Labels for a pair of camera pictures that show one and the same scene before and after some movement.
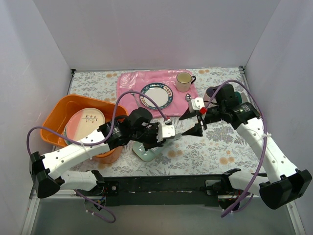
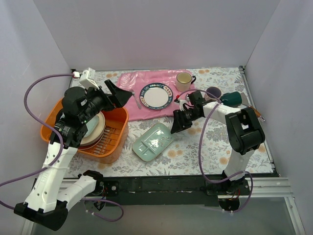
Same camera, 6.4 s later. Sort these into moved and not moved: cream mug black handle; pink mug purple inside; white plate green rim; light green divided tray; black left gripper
Moved: light green divided tray; black left gripper
Not moved: cream mug black handle; white plate green rim; pink mug purple inside
